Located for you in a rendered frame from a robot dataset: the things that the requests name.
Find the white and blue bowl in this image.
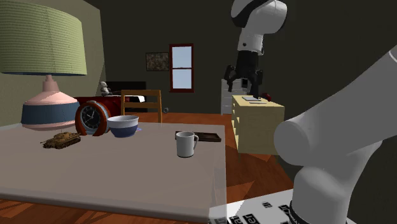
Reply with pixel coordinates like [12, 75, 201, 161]
[106, 115, 140, 139]

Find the red bed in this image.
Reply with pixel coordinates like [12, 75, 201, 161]
[74, 81, 148, 117]

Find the black flat tray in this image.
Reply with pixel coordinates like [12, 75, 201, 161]
[175, 130, 223, 143]

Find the dark wall picture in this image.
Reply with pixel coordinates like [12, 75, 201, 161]
[145, 52, 170, 72]

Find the white chest of drawers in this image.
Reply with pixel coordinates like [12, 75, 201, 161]
[220, 78, 249, 116]

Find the green shade pink blue lamp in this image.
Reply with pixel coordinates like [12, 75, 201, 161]
[0, 0, 88, 132]

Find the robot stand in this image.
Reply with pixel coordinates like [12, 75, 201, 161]
[208, 188, 358, 224]

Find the yellow chest of drawers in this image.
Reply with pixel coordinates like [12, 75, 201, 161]
[231, 92, 286, 157]

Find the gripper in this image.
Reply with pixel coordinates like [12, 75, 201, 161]
[224, 50, 264, 97]

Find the brown toy tank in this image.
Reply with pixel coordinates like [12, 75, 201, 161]
[40, 131, 82, 150]

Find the red round clock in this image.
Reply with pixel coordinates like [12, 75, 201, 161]
[74, 100, 111, 137]

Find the beige table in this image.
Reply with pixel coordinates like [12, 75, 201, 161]
[0, 122, 228, 224]

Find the wooden chair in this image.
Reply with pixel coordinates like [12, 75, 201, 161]
[120, 89, 163, 123]

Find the white mug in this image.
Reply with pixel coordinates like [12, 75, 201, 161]
[176, 131, 200, 158]

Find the red framed window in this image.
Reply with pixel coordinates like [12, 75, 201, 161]
[169, 43, 195, 94]

